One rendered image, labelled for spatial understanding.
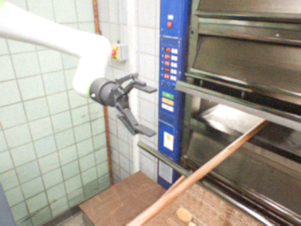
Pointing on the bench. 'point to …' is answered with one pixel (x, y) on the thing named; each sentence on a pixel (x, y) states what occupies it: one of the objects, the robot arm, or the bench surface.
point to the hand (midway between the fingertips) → (150, 112)
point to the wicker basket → (198, 210)
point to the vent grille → (165, 171)
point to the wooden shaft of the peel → (193, 178)
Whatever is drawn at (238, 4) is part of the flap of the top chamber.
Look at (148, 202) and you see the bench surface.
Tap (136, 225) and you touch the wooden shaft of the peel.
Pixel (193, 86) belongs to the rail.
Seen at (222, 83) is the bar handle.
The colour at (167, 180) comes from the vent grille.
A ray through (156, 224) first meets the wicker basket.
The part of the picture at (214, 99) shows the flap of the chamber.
